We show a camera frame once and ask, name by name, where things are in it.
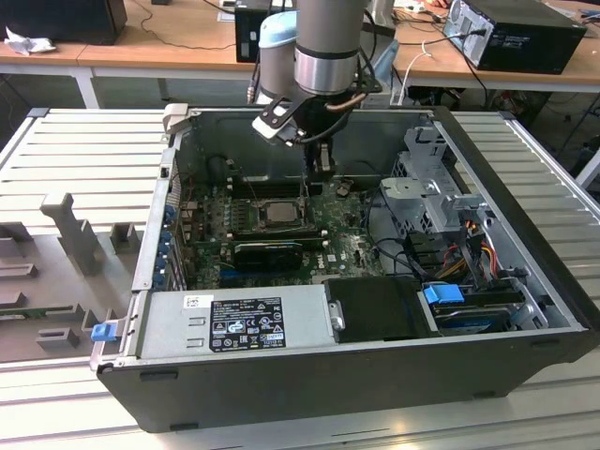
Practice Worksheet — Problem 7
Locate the silver CPU plate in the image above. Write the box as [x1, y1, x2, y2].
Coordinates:
[260, 200, 304, 224]

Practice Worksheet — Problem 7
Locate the black RAM slot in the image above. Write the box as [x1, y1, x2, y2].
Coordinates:
[229, 180, 308, 190]
[230, 227, 324, 239]
[230, 221, 321, 233]

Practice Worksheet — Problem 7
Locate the CPU socket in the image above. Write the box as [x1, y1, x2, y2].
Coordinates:
[252, 196, 313, 233]

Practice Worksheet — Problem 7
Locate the silver drive cage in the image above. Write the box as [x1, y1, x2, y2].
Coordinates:
[378, 124, 498, 235]

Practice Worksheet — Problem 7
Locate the green motherboard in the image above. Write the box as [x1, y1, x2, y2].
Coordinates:
[180, 180, 390, 292]

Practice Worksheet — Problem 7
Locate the black graphics card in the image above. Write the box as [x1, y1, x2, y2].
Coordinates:
[232, 241, 305, 272]

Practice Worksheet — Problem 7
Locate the small black computer box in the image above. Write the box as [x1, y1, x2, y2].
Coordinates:
[233, 7, 263, 64]

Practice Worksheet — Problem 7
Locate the grey plastic case latch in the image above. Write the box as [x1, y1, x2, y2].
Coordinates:
[161, 103, 191, 138]

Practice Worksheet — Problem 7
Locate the silver metal latch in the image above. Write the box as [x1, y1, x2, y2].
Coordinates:
[327, 299, 346, 332]

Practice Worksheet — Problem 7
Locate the black plastic shroud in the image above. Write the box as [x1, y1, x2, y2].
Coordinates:
[322, 276, 442, 343]

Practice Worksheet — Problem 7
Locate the blue disk carrier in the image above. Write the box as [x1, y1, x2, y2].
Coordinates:
[421, 283, 465, 310]

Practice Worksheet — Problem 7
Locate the hard disk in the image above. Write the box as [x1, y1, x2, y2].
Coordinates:
[433, 304, 513, 337]

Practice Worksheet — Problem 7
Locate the black PC tower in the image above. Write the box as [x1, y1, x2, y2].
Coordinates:
[444, 0, 589, 75]

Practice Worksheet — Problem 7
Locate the silver power supply unit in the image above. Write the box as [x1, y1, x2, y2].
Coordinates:
[119, 283, 338, 362]

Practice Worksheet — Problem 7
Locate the black PC case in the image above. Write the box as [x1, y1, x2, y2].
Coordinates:
[88, 103, 600, 435]

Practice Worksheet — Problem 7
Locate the blue case latch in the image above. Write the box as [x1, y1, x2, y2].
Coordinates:
[91, 322, 117, 343]

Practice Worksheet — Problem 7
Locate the large black box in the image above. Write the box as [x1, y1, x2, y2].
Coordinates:
[0, 0, 128, 46]

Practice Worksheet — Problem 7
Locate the grey parts rack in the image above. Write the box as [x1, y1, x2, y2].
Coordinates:
[0, 191, 147, 365]

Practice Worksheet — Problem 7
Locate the crumpled white paper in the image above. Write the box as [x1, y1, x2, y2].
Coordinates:
[3, 25, 58, 56]

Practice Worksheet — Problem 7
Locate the green RAM stick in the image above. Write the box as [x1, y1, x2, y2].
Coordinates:
[0, 307, 76, 321]

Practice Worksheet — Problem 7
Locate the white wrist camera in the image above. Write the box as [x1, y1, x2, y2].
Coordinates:
[251, 96, 301, 143]

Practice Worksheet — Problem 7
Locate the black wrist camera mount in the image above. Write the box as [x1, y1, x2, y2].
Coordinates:
[353, 55, 384, 95]

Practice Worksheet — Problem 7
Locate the black cable loop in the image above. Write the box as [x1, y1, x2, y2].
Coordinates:
[364, 187, 410, 278]

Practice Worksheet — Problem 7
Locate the white cable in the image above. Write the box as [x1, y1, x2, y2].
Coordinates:
[399, 39, 435, 107]

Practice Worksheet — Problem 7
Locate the yellow red wire bundle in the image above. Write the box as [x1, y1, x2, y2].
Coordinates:
[481, 232, 503, 278]

